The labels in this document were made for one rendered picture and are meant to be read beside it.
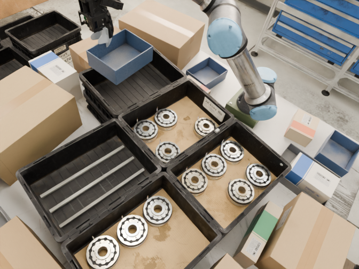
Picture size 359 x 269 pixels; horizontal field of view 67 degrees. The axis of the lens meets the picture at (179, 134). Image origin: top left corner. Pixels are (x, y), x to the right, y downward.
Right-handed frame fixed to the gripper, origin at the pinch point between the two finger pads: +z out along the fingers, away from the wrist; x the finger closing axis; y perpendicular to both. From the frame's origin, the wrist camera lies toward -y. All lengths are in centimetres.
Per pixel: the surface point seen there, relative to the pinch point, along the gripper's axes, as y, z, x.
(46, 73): 15.4, 21.9, -28.3
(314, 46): -198, 77, 42
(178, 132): -4.7, 31.3, 34.2
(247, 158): -15, 33, 64
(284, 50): -229, 113, 11
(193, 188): 13, 30, 56
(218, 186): 4, 33, 62
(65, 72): 8.7, 22.2, -23.0
